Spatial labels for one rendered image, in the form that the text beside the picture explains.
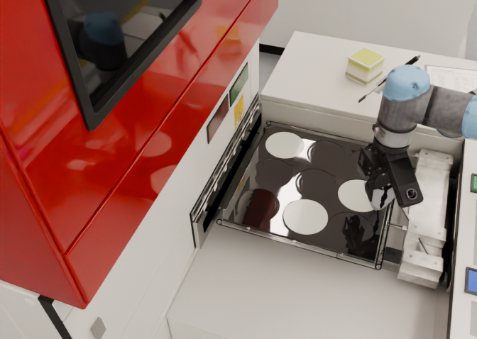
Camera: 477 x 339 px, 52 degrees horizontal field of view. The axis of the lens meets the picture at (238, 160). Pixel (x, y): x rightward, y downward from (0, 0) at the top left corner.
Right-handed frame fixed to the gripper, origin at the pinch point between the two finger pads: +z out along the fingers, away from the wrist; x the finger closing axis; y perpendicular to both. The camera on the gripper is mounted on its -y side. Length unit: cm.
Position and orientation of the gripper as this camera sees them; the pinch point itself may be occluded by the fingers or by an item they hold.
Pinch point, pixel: (379, 208)
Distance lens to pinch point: 116.4
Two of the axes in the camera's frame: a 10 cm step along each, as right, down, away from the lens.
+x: -9.7, 2.0, -1.6
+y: -2.5, -6.8, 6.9
